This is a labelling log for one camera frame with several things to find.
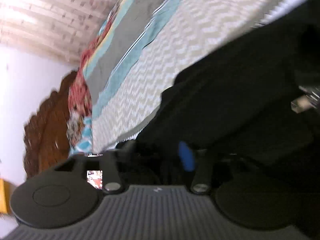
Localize black pants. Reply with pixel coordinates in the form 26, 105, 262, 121
116, 0, 320, 238

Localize smartphone with lit screen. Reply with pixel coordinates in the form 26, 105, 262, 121
86, 154, 103, 190

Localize teal white patterned pillow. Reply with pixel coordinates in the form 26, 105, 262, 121
66, 115, 93, 155

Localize red floral cloth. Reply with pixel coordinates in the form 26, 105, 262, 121
67, 0, 122, 148

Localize carved wooden headboard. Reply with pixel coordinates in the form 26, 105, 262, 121
23, 71, 76, 179

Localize blue patterned bedspread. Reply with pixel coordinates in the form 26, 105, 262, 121
82, 0, 306, 153

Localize leaf patterned curtain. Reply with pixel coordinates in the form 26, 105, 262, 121
1, 0, 117, 64

